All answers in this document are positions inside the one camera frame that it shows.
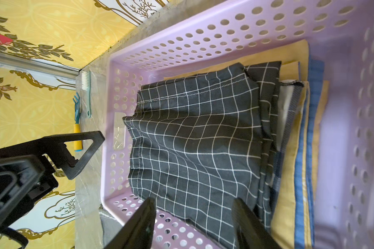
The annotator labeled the black grid pillowcase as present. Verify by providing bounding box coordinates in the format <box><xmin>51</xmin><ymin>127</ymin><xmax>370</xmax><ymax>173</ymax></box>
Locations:
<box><xmin>124</xmin><ymin>61</ymin><xmax>281</xmax><ymax>249</ymax></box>

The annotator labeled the light blue small brush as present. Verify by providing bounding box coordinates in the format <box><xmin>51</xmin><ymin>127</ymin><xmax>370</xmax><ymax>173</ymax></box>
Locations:
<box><xmin>81</xmin><ymin>71</ymin><xmax>92</xmax><ymax>118</ymax></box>

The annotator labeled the blue garden fork toy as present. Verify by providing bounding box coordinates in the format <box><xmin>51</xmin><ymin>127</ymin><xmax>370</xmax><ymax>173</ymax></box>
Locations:
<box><xmin>73</xmin><ymin>93</ymin><xmax>83</xmax><ymax>151</ymax></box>

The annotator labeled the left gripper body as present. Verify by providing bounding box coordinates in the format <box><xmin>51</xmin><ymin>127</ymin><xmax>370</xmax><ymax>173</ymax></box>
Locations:
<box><xmin>0</xmin><ymin>155</ymin><xmax>58</xmax><ymax>241</ymax></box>

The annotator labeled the navy striped pillowcase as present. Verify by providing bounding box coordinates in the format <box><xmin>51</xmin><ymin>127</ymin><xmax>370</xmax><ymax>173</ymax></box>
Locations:
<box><xmin>294</xmin><ymin>58</ymin><xmax>325</xmax><ymax>249</ymax></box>

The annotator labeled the purple plastic basket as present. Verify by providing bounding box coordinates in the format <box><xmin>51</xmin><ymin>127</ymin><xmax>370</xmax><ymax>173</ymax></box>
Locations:
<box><xmin>100</xmin><ymin>1</ymin><xmax>374</xmax><ymax>249</ymax></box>

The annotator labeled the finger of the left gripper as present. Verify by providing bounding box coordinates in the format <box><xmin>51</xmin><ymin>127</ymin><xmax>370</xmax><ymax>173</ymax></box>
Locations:
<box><xmin>0</xmin><ymin>131</ymin><xmax>105</xmax><ymax>180</ymax></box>

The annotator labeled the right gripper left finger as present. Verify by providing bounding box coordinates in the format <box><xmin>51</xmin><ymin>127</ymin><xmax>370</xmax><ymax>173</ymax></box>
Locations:
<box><xmin>105</xmin><ymin>197</ymin><xmax>156</xmax><ymax>249</ymax></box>

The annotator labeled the light grey pillowcase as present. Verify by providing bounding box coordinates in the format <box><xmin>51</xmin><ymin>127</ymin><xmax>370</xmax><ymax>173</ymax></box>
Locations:
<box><xmin>99</xmin><ymin>209</ymin><xmax>123</xmax><ymax>247</ymax></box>

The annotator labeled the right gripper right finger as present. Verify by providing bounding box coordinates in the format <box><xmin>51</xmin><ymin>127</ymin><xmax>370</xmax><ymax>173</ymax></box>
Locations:
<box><xmin>232</xmin><ymin>198</ymin><xmax>281</xmax><ymax>249</ymax></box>

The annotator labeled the yellow pillowcase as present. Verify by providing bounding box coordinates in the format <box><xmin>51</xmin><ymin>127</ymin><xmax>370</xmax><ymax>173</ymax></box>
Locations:
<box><xmin>163</xmin><ymin>39</ymin><xmax>330</xmax><ymax>249</ymax></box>

